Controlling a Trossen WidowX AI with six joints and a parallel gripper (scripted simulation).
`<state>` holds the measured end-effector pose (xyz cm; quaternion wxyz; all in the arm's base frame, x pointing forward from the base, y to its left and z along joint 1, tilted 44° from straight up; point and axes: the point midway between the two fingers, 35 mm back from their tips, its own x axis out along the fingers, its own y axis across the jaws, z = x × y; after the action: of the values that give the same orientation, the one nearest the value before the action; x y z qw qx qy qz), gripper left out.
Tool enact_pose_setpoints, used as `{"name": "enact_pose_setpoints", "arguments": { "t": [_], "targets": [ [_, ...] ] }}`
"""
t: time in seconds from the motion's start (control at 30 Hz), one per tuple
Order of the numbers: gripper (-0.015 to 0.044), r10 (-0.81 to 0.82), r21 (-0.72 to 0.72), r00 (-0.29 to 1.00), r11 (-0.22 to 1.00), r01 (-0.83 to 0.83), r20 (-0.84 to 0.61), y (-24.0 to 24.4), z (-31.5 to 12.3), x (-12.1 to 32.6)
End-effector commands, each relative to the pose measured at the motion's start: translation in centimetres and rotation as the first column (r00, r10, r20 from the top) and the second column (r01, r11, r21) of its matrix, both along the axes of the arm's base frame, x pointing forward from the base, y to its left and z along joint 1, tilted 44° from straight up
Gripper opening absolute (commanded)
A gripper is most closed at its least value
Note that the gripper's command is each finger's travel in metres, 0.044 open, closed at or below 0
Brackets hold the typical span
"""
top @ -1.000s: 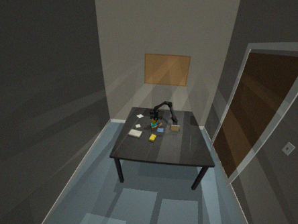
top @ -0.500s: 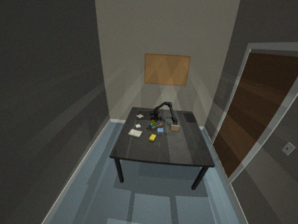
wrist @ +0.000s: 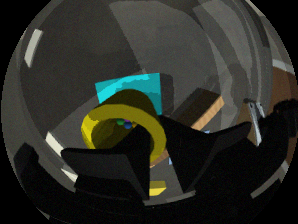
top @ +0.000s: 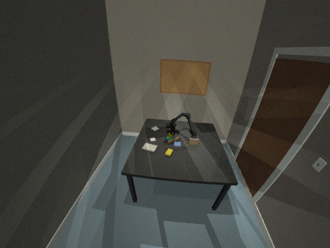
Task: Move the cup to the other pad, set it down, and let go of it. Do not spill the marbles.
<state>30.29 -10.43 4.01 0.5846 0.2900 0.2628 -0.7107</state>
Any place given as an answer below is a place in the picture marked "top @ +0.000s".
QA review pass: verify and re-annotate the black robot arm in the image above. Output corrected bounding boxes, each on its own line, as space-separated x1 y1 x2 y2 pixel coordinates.
166 113 197 139

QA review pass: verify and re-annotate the yellow rectangular block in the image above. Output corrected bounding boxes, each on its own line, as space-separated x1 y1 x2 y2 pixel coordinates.
165 149 173 157

